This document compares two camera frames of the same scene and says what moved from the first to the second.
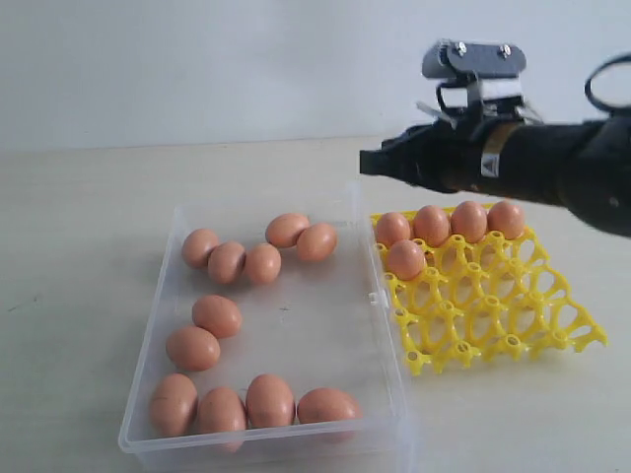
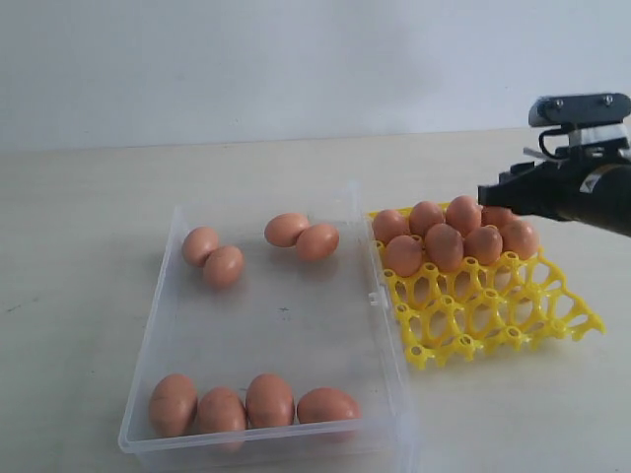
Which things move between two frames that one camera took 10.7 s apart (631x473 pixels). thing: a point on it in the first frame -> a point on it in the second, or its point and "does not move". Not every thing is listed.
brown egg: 316,242 does not move
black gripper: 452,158 -> 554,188
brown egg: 221,410 does not move
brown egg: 406,259 does not move
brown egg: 263,262 -> 445,245
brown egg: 218,316 -> 484,243
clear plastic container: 271,345 does not move
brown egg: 192,349 -> 521,237
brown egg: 269,402 does not move
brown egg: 324,405 does not move
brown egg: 283,230 does not move
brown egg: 196,246 does not move
